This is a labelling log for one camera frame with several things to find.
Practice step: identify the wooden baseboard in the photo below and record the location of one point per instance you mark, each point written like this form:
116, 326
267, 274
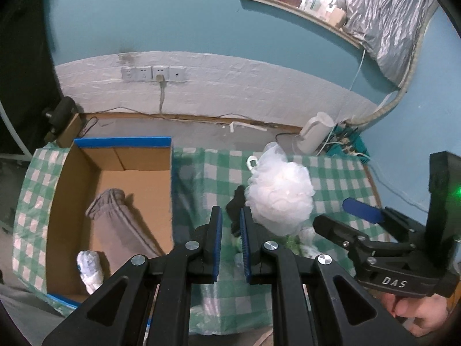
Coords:
198, 118

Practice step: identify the white metal frame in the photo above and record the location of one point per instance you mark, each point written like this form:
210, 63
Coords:
16, 135

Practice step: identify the cardboard box with blue edges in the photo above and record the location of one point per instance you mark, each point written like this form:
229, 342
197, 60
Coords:
144, 194

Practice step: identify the white crumpled soft item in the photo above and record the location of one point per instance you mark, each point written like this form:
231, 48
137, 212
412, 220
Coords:
308, 239

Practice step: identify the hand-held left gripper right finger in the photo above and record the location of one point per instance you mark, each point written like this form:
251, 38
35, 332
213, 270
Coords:
246, 245

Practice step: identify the grey wrapped pipe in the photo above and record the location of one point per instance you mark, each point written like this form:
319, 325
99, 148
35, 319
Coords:
387, 106

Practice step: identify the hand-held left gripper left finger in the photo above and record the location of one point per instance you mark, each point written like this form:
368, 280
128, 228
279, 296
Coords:
217, 245

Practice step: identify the teal plastic basket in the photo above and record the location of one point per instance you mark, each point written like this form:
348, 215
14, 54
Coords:
356, 147

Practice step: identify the black sock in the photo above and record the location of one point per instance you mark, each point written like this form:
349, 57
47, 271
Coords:
236, 205

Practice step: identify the green white checkered tablecloth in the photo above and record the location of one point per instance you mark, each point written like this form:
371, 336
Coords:
216, 173

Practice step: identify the green glitter soft roll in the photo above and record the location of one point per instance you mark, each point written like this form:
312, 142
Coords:
290, 245

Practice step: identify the brown board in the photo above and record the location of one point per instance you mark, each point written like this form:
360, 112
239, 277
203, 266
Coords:
72, 126

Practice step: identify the wooden window sill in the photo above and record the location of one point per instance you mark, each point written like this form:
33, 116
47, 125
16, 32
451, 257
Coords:
288, 7

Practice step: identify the black knob clamp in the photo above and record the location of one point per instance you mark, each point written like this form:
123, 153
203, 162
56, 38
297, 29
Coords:
63, 111

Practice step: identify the person's right hand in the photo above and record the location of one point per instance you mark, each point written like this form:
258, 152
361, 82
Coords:
417, 313

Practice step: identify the white plastic strip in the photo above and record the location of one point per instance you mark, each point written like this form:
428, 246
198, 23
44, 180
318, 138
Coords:
248, 125

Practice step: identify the white mesh bath loofah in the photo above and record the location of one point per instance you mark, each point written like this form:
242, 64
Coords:
281, 194

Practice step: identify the white electric kettle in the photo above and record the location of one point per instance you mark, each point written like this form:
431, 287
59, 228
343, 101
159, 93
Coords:
313, 133

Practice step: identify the silver foil curtain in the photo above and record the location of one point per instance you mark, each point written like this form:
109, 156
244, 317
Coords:
389, 14

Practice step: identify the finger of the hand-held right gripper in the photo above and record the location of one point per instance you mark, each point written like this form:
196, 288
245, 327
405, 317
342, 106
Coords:
362, 209
335, 229

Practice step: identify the white wall socket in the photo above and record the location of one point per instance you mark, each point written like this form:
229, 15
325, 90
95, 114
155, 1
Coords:
178, 73
160, 71
128, 74
144, 73

